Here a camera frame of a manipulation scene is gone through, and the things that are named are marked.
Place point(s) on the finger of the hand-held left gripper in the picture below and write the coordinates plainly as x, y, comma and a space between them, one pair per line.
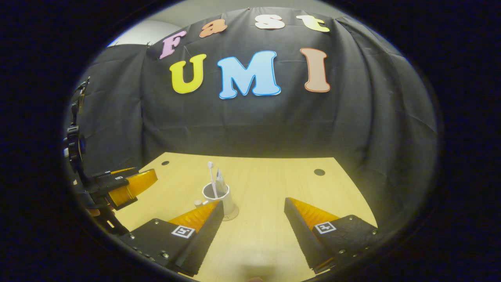
133, 188
113, 176

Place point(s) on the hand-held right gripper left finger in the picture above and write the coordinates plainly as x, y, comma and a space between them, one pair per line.
203, 231

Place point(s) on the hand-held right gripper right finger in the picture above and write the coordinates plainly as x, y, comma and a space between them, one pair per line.
301, 231

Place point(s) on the round brown coaster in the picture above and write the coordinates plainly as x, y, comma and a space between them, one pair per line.
235, 216

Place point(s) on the white cup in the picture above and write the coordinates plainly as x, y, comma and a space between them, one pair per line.
227, 201

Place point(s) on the white toothpaste tube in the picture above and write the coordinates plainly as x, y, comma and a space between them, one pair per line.
220, 184

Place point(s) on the white toothbrush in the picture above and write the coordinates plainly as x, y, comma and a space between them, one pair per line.
212, 176

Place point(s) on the wooden desktop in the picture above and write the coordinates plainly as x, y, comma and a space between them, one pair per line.
270, 188

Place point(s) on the black backdrop cloth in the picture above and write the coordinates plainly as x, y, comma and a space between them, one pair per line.
254, 125

